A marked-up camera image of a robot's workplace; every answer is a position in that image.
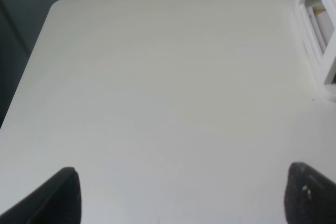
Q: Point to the white drawer cabinet frame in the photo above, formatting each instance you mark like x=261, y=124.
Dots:
x=316, y=19

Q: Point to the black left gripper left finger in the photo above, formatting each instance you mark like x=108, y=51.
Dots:
x=58, y=200

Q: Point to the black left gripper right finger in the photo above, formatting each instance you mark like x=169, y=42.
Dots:
x=309, y=195

